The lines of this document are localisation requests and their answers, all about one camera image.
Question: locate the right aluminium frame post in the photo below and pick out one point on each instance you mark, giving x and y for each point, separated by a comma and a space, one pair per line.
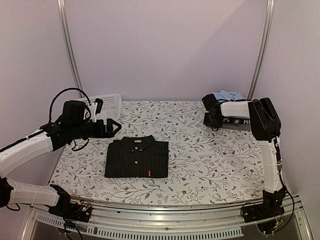
266, 30

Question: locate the aluminium front rail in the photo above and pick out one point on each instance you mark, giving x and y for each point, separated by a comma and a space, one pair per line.
115, 221

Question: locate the floral patterned table mat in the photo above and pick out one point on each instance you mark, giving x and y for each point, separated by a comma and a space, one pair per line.
204, 166

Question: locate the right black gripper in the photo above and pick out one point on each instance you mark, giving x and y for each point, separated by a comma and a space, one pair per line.
207, 123

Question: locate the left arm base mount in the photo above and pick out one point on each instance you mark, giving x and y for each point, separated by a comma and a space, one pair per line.
78, 211

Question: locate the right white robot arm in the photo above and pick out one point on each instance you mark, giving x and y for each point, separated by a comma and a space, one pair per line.
265, 126

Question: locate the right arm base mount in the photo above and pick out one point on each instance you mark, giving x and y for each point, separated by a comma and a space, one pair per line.
252, 212

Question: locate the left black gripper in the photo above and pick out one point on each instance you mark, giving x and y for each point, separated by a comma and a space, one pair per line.
101, 133

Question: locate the black white printed folded shirt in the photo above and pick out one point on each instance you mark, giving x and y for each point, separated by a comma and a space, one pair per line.
234, 120

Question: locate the left aluminium frame post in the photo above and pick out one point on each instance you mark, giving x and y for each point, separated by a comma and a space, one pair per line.
61, 6

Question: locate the white plastic basket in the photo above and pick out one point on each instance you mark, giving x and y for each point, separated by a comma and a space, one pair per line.
111, 107

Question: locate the black pinstriped long sleeve shirt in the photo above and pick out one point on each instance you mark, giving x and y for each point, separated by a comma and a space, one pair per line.
137, 157

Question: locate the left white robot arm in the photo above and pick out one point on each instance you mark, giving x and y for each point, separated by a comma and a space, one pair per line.
81, 119

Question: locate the light blue folded shirt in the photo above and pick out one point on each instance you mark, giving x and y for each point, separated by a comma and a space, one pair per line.
225, 96

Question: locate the aluminium frame post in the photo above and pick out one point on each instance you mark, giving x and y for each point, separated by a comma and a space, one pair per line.
266, 30
61, 6

